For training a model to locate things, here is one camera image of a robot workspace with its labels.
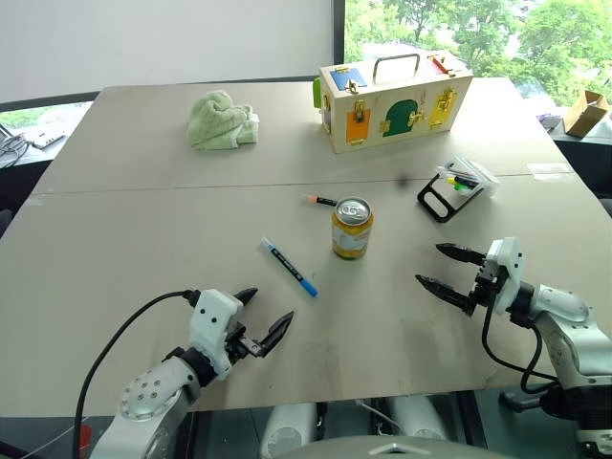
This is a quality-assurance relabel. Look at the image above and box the red-tipped black marker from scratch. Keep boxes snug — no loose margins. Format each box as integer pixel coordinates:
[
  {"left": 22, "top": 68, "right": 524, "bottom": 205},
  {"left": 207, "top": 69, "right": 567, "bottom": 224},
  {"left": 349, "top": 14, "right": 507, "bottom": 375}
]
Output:
[{"left": 301, "top": 192, "right": 340, "bottom": 208}]

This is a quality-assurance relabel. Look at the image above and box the wooden lock box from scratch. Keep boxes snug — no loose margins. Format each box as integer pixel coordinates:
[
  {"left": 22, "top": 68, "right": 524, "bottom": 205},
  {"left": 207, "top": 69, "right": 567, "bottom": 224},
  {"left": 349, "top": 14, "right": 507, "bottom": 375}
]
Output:
[{"left": 313, "top": 51, "right": 475, "bottom": 156}]

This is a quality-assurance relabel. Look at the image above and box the yellow drink can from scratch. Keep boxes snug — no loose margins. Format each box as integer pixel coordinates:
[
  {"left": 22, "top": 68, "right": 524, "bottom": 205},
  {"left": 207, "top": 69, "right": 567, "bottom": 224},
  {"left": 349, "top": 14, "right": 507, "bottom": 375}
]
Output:
[{"left": 331, "top": 196, "right": 376, "bottom": 261}]

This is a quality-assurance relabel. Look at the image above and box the grey cable bundle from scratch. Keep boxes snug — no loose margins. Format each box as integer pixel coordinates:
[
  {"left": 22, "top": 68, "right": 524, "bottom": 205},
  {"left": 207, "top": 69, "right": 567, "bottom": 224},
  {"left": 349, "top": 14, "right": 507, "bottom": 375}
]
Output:
[{"left": 0, "top": 122, "right": 33, "bottom": 169}]

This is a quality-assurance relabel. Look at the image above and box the light green towel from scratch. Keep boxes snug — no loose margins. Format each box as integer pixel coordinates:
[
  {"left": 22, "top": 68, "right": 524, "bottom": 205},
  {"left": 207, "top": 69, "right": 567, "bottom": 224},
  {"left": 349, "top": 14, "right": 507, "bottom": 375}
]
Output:
[{"left": 186, "top": 89, "right": 262, "bottom": 152}]

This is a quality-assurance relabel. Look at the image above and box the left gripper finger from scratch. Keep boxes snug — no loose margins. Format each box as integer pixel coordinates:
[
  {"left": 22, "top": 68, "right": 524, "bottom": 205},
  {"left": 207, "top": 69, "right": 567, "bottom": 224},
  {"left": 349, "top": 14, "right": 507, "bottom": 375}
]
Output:
[
  {"left": 256, "top": 310, "right": 295, "bottom": 359},
  {"left": 232, "top": 287, "right": 260, "bottom": 308}
]

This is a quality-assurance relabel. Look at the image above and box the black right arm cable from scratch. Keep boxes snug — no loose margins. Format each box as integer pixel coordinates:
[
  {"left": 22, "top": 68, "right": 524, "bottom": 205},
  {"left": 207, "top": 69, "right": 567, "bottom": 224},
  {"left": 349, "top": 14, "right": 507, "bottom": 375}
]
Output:
[{"left": 479, "top": 296, "right": 561, "bottom": 396}]

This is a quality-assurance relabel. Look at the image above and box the white flat device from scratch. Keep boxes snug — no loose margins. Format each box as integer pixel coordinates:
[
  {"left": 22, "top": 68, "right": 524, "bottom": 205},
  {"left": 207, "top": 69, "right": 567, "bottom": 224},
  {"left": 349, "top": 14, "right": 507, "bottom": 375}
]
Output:
[{"left": 30, "top": 132, "right": 69, "bottom": 152}]

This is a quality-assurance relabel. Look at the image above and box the silver rounded robot leg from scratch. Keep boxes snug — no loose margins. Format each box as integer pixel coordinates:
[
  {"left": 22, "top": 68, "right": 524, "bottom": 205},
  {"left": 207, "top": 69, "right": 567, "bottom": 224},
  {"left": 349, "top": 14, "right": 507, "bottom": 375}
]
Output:
[
  {"left": 259, "top": 403, "right": 317, "bottom": 459},
  {"left": 384, "top": 395, "right": 449, "bottom": 442}
]

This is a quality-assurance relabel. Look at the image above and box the blue marker pen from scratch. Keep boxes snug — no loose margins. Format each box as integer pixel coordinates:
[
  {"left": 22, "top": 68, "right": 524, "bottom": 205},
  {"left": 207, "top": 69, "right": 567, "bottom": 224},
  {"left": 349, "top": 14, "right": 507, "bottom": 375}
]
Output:
[{"left": 259, "top": 236, "right": 319, "bottom": 298}]

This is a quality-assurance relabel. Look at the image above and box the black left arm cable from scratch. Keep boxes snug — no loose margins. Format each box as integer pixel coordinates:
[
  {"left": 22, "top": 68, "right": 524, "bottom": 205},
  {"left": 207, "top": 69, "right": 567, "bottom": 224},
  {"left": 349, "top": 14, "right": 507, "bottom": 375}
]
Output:
[{"left": 71, "top": 289, "right": 203, "bottom": 459}]

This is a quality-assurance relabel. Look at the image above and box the brown cardboard box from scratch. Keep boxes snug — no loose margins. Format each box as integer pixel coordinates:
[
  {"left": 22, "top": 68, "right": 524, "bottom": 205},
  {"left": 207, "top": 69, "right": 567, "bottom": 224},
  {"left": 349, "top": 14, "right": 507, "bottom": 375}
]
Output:
[{"left": 563, "top": 89, "right": 612, "bottom": 141}]

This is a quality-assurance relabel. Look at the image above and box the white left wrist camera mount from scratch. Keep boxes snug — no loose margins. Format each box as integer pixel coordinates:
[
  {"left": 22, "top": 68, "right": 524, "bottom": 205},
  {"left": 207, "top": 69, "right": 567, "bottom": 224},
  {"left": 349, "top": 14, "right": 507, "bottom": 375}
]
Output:
[{"left": 188, "top": 288, "right": 243, "bottom": 382}]

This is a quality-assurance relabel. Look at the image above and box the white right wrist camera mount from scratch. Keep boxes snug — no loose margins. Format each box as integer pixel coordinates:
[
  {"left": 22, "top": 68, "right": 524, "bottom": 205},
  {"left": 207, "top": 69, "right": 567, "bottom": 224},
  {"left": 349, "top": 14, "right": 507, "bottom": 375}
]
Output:
[{"left": 484, "top": 236, "right": 526, "bottom": 317}]

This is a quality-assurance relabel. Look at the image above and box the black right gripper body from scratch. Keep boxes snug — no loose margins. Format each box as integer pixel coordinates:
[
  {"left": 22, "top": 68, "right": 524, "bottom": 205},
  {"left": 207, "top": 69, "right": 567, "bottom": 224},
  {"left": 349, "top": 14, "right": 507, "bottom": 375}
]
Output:
[{"left": 469, "top": 259, "right": 509, "bottom": 309}]

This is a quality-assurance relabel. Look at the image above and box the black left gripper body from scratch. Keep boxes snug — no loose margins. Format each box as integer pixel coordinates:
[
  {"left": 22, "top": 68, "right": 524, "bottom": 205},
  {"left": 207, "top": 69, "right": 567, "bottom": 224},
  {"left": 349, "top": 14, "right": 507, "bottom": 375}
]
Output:
[{"left": 222, "top": 323, "right": 268, "bottom": 370}]

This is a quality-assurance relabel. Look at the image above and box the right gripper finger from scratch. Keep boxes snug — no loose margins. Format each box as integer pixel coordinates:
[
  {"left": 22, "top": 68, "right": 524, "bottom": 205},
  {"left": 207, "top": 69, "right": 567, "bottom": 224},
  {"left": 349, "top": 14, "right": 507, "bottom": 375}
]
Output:
[
  {"left": 414, "top": 273, "right": 476, "bottom": 317},
  {"left": 434, "top": 242, "right": 488, "bottom": 268}
]

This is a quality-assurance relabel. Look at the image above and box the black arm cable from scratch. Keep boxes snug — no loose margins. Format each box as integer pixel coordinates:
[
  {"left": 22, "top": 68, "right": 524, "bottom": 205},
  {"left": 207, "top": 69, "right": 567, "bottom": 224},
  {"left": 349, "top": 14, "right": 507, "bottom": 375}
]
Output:
[
  {"left": 479, "top": 296, "right": 561, "bottom": 396},
  {"left": 71, "top": 289, "right": 203, "bottom": 459}
]

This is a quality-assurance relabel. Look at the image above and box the thin white cable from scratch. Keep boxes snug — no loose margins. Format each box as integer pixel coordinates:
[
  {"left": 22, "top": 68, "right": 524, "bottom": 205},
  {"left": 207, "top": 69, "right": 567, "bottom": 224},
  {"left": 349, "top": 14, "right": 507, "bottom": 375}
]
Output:
[{"left": 357, "top": 402, "right": 399, "bottom": 432}]

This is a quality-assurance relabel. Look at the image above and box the clear plastic box with markers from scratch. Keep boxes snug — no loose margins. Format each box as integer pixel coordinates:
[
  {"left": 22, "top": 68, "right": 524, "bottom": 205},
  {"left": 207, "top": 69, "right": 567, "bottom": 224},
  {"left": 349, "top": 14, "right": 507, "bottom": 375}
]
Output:
[{"left": 416, "top": 154, "right": 502, "bottom": 224}]

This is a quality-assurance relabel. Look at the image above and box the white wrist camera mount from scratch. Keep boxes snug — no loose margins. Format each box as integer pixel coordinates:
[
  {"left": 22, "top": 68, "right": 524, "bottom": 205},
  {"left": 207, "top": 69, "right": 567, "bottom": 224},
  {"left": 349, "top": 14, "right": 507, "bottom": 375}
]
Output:
[
  {"left": 484, "top": 236, "right": 526, "bottom": 317},
  {"left": 188, "top": 288, "right": 243, "bottom": 382}
]

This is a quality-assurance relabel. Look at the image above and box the grey robot torso cover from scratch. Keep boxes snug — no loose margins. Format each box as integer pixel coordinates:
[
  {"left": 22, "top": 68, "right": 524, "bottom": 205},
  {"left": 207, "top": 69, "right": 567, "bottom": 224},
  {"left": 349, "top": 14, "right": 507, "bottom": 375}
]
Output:
[{"left": 274, "top": 433, "right": 485, "bottom": 459}]

